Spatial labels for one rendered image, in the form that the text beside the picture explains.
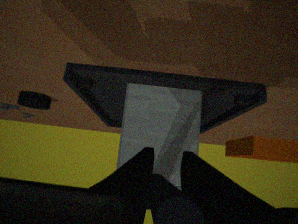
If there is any orange rectangular tray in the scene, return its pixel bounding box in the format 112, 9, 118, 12
225, 136, 298, 163

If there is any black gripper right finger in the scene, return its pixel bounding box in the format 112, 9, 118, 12
181, 151, 298, 224

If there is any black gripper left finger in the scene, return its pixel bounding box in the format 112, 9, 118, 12
0, 147, 154, 224

